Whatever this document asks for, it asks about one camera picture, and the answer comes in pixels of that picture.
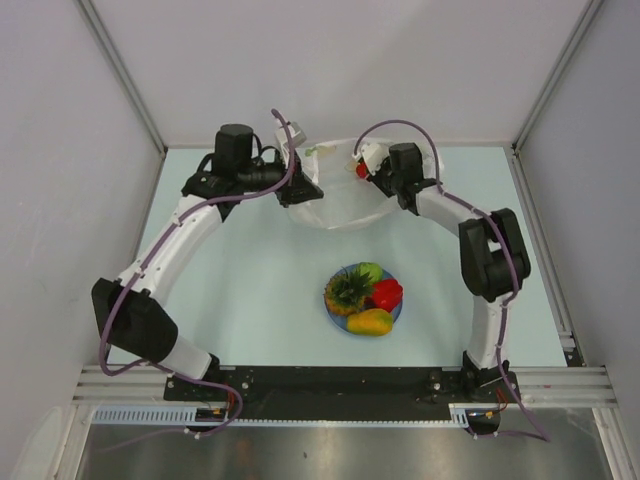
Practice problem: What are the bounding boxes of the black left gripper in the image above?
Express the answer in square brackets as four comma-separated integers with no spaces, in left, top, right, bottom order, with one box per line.
[237,147,322,208]

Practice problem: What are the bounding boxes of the red fake strawberry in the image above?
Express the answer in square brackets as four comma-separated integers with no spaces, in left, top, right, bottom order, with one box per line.
[355,163,369,179]

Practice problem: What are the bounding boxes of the white plastic bag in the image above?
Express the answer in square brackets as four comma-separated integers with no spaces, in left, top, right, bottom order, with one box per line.
[287,138,446,231]

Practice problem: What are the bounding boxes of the green fake apple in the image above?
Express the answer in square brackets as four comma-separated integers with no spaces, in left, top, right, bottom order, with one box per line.
[356,262,384,284]

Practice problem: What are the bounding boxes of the red fake pepper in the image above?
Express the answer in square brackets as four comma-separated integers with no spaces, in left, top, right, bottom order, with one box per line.
[371,278,404,312]

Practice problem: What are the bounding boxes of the orange fake pineapple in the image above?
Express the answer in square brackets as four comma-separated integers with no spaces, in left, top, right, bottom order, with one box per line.
[323,267,373,316]

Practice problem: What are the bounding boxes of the yellow fake fruit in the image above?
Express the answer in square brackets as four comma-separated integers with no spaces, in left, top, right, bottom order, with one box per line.
[346,308,394,337]

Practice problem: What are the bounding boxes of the blue plastic plate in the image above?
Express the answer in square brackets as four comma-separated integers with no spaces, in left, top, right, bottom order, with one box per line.
[325,263,404,334]

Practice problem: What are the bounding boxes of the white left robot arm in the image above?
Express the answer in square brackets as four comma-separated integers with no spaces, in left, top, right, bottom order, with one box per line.
[91,120,323,400]

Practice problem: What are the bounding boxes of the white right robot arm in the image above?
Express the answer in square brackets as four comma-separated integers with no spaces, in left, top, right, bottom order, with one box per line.
[354,143,531,401]

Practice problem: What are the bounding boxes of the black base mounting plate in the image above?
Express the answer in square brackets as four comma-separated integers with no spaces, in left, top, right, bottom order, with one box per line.
[163,364,521,422]

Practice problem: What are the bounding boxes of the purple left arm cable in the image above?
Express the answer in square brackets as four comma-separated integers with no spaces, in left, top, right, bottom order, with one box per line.
[98,108,296,401]

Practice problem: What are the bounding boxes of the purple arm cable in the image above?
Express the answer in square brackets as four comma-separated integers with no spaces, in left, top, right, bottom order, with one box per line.
[353,119,551,442]
[98,108,296,401]

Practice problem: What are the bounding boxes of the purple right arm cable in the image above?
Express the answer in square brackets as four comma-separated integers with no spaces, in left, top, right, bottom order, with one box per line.
[353,119,551,442]

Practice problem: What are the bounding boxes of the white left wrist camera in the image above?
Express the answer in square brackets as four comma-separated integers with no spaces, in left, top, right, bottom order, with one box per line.
[275,122,306,164]

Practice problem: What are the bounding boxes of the aluminium frame rail front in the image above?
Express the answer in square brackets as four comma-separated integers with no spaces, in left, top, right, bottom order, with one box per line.
[72,366,167,405]

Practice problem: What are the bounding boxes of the white slotted cable duct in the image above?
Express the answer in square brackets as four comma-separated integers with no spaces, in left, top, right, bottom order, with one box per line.
[92,405,469,428]

